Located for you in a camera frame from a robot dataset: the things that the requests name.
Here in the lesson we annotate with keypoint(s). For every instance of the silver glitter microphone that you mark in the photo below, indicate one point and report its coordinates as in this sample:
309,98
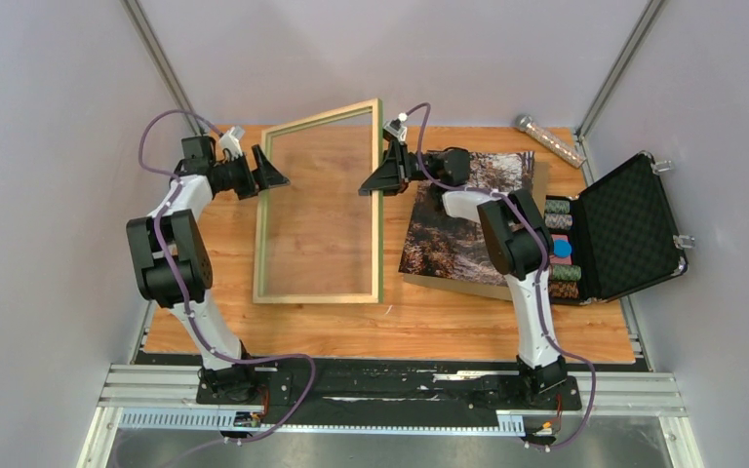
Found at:
526,124

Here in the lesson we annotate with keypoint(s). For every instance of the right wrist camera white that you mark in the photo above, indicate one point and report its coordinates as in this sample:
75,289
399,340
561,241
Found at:
396,129

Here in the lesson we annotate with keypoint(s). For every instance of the autumn forest photo board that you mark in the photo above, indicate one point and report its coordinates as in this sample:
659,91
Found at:
445,253

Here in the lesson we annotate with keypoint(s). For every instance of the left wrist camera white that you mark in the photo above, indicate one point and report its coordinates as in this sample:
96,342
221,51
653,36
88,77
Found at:
230,143

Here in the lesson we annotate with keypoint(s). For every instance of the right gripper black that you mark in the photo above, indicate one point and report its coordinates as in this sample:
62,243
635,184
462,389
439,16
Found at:
393,173

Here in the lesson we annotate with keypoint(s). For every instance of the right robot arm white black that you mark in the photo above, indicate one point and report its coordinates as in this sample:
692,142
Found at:
518,244

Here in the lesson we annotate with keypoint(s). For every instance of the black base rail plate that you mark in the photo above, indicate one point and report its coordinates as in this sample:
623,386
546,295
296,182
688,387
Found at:
336,391

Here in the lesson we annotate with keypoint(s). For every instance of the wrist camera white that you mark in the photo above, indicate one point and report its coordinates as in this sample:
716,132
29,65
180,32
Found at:
230,143
396,129

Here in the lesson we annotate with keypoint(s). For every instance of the black poker chip case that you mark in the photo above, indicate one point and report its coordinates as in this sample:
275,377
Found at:
622,235

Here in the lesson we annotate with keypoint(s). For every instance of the wooden picture frame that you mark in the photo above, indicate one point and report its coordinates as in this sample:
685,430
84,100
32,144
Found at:
316,298

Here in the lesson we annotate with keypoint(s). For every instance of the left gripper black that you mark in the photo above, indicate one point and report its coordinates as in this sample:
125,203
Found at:
266,175

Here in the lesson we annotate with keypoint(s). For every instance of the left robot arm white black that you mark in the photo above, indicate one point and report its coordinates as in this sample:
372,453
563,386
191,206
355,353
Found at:
172,265

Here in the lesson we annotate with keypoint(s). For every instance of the blue poker chip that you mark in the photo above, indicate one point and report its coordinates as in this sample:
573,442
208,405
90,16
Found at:
562,248

